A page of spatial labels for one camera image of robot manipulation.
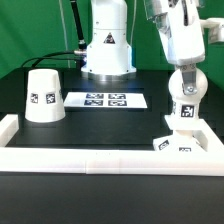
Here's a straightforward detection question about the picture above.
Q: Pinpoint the white marker sheet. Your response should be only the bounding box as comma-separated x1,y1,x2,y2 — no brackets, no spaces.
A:
64,92,147,109

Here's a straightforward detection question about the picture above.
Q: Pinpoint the white lamp shade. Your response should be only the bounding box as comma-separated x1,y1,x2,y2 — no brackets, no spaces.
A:
25,69,65,123

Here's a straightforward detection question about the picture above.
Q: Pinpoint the black hose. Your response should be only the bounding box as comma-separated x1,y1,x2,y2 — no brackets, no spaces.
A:
69,0,88,51

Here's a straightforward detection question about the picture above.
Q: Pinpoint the white U-shaped frame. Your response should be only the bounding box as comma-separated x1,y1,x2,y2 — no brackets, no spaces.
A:
0,114,224,176

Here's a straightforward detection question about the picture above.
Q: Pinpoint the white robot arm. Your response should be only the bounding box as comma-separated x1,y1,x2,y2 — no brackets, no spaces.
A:
82,0,224,95

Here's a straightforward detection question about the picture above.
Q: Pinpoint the black cable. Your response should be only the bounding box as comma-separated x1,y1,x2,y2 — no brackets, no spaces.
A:
20,50,88,69

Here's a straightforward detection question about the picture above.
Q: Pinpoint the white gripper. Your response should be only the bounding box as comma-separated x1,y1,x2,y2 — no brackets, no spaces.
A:
144,0,205,95

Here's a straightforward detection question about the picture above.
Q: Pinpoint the white lamp base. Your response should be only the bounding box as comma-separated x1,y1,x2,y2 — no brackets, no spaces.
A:
153,115,207,152

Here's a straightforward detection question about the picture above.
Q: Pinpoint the white lamp bulb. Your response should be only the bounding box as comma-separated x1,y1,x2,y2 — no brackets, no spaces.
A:
168,69,208,119

